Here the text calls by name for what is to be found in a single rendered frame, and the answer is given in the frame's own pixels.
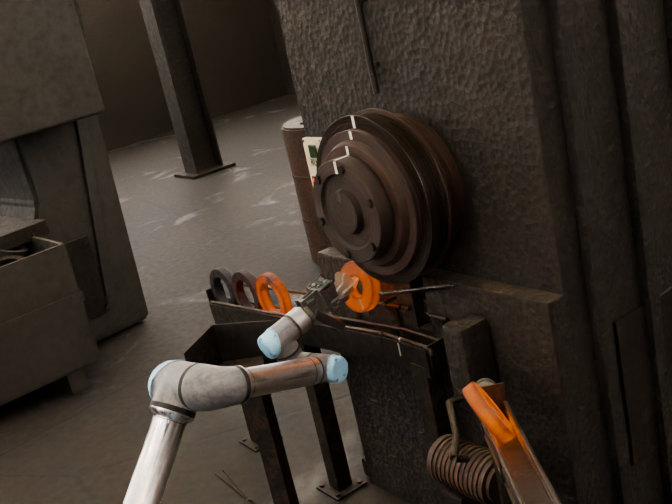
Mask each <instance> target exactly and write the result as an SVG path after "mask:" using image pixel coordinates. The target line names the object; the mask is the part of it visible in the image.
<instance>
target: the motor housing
mask: <svg viewBox="0 0 672 504"><path fill-rule="evenodd" d="M452 436H453V434H446V435H443V436H441V437H439V438H438V439H437V440H436V441H435V442H434V443H433V444H432V446H431V448H430V450H429V452H428V456H427V469H428V472H429V474H430V476H431V477H432V478H433V479H434V480H435V481H436V482H438V483H440V484H442V485H444V486H446V487H445V488H443V489H442V490H441V491H440V492H441V497H442V502H443V504H501V500H500V494H499V489H498V483H497V478H496V472H495V467H494V461H493V458H492V455H491V453H490V451H489V448H486V447H484V446H482V445H479V444H477V443H474V442H472V441H470V440H467V439H465V438H463V437H460V445H459V454H461V455H469V456H470V461H469V462H465V463H453V462H452V461H451V460H450V453H451V444H452Z"/></svg>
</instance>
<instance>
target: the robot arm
mask: <svg viewBox="0 0 672 504"><path fill-rule="evenodd" d="M358 281H359V278H358V277H356V276H354V277H352V278H351V277H350V276H349V275H348V274H347V273H344V274H342V273H341V272H339V271H338V272H336V273H335V282H334V283H333V281H332V280H328V279H324V278H319V277H317V278H316V279H315V280H314V281H313V282H311V283H310V284H309V285H308V286H306V289H307V292H308V293H307V294H305V295H304V296H303V297H302V298H296V299H295V300H294V301H295V303H296V305H297V306H296V307H294V308H293V309H292V310H290V311H289V312H288V313H287V314H286V315H284V316H283V317H282V318H281V319H280V320H278V321H277V322H276V323H275V324H273V325H272V326H271V327H270V328H268V329H267V330H266V331H265V332H264V333H263V334H262V335H261V336H260V337H259V338H258V340H257V343H258V346H259V348H260V350H261V351H262V352H263V353H264V355H266V356H267V357H268V358H270V359H275V358H276V359H277V361H278V362H277V363H271V364H265V365H260V366H254V367H248V368H244V367H242V366H239V365H235V366H217V365H210V364H202V363H195V362H187V361H184V360H169V361H166V362H163V363H162V364H160V365H158V366H157V367H156V368H155V369H154V371H153V372H152V374H151V376H150V378H149V381H148V391H149V392H150V393H149V395H150V397H151V398H152V400H151V403H150V406H149V408H150V410H151V412H152V415H153V416H152V419H151V422H150V425H149V428H148V431H147V434H146V437H145V440H144V443H143V446H142V449H141V452H140V455H139V458H138V461H137V464H136V467H135V469H134V472H133V475H132V478H131V481H130V484H129V487H128V490H127V493H126V496H125V499H124V502H123V504H160V503H161V500H162V497H163V494H164V491H165V488H166V485H167V482H168V479H169V475H170V472H171V469H172V466H173V463H174V460H175V457H176V454H177V451H178V448H179V445H180V442H181V438H182V435H183V432H184V429H185V426H186V425H187V424H188V423H190V422H192V421H193V420H194V418H195V415H196V412H197V411H212V410H217V409H222V408H226V407H230V406H234V405H239V404H243V403H246V402H247V401H248V400H249V398H252V397H257V396H262V395H266V394H271V393H276V392H281V391H286V390H291V389H295V388H300V387H305V386H310V385H315V384H319V383H324V382H330V383H340V382H342V381H344V380H345V378H346V377H347V374H348V363H347V361H346V359H345V358H344V357H342V356H338V355H335V354H332V355H330V354H321V353H311V352H303V351H302V349H301V347H300V345H299V344H298V342H297V341H296V340H297V339H298V338H300V337H301V336H302V335H303V334H304V333H306V332H307V331H308V330H309V329H310V328H311V327H312V326H313V325H314V324H315V323H316V320H317V321H319V322H321V323H323V324H325V325H327V326H330V328H331V329H332V330H335V331H337V330H340V331H344V329H345V326H346V324H345V323H343V322H342V321H341V320H340V319H339V318H333V317H331V316H329V315H327V313H328V312H330V311H334V310H335V309H337V308H338V307H339V306H341V305H342V304H343V303H345V302H346V301H347V300H348V299H349V298H350V297H351V296H352V294H353V293H354V290H355V288H356V286H357V284H358ZM325 313H326V314H325Z"/></svg>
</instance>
